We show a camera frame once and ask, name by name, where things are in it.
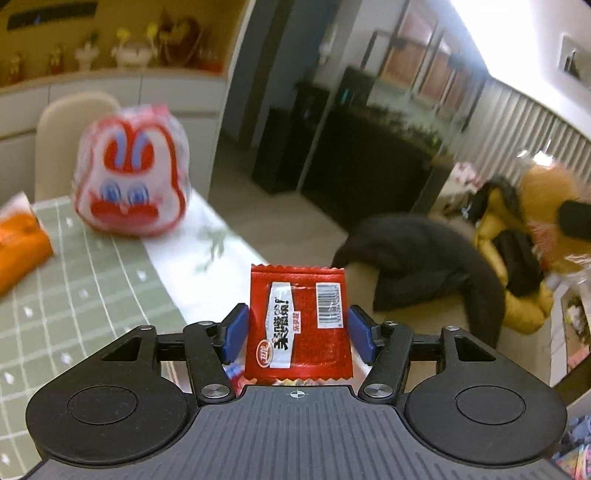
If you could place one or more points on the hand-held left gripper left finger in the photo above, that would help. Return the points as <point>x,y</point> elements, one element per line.
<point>235,332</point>

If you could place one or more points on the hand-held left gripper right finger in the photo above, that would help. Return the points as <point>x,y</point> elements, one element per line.
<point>360,334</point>

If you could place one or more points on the black jacket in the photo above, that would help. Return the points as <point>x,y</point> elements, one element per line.
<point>429,267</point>

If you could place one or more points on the orange plush toy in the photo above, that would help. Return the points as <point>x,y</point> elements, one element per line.
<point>554,207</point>

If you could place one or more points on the wall picture frame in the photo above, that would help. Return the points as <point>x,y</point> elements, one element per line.
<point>575,57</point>

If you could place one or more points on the beige sofa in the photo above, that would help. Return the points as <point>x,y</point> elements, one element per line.
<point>415,332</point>

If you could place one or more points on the yellow jacket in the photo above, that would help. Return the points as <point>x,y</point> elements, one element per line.
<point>508,258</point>

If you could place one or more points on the green checkered tablecloth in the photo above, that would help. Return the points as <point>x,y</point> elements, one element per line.
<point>92,300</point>

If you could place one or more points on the small red white-label snack packet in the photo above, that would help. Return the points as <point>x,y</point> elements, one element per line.
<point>300,360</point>

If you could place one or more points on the red gold ornament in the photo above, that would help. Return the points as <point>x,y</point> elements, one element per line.
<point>184,41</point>

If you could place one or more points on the grey vertical blinds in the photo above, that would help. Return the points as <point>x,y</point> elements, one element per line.
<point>531,120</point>

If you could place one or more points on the red white rabbit bag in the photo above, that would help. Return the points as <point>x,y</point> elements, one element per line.
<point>131,175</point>

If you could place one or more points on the white figurine with yellow flowers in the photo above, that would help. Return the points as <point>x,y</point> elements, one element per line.
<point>131,48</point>

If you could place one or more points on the wooden shelf cabinet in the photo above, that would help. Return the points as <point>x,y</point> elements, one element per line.
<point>138,92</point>

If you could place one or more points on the orange tissue pack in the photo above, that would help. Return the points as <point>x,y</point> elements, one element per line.
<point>21,244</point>

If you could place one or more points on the black bar device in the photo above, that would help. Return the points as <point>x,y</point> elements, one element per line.
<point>51,14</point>

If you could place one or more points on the beige dining chair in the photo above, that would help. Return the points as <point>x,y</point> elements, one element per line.
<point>64,134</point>

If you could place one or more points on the white flower vase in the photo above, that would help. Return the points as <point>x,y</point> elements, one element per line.
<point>87,48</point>

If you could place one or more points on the black cabinet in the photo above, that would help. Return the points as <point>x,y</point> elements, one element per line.
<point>351,152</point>

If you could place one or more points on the colourful candy wrapper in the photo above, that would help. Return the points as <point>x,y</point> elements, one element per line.
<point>234,374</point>

